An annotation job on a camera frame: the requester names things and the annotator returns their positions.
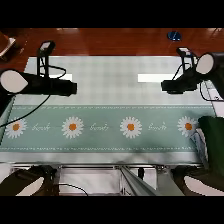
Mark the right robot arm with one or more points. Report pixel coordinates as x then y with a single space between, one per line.
213 65

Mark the silver frame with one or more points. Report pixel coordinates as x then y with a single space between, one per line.
100 158

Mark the dark green garment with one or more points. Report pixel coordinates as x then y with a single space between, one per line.
213 143

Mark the white garment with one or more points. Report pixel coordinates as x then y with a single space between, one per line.
200 143

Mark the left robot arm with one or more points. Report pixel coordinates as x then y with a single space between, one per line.
30 83

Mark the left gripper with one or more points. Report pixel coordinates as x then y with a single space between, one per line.
66 88

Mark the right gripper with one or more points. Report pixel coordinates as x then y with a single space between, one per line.
175 86

